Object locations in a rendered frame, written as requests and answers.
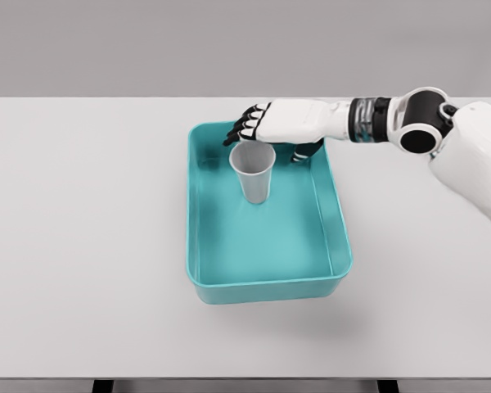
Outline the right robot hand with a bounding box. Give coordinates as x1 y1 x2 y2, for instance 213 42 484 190
223 99 331 165

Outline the grey paper cup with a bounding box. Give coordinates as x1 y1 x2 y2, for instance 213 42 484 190
228 141 277 205

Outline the teal plastic basket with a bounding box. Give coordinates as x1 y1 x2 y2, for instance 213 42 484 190
184 120 354 305

